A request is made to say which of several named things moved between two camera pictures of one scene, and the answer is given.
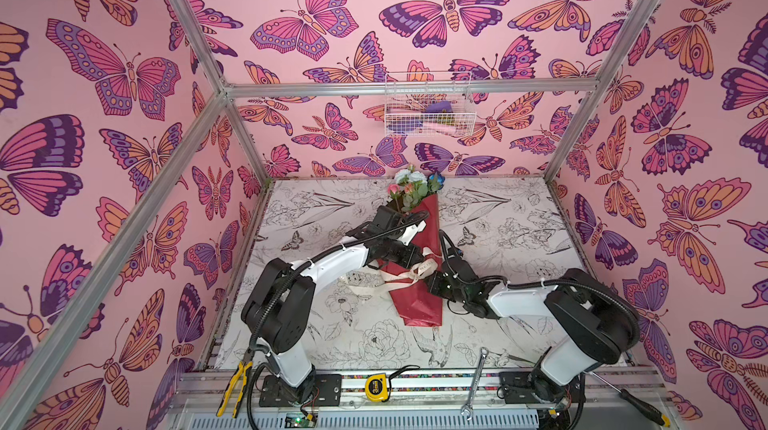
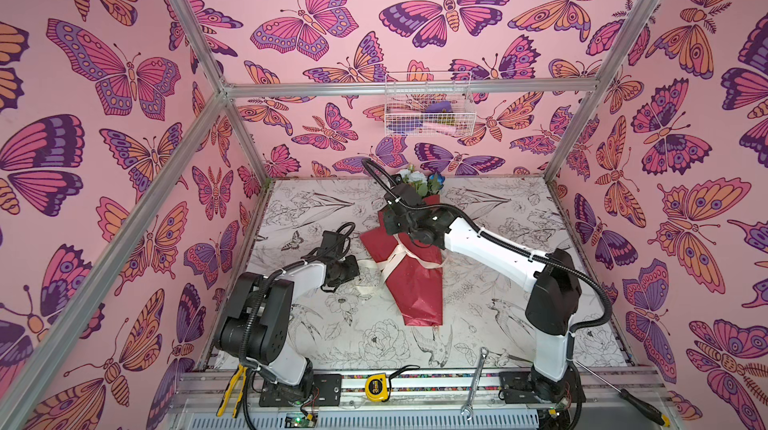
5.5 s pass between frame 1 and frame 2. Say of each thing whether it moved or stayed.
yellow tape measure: stayed
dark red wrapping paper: stayed
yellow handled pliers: stayed
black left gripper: moved
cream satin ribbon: moved
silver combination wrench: stayed
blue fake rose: stayed
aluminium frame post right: stayed
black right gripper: moved
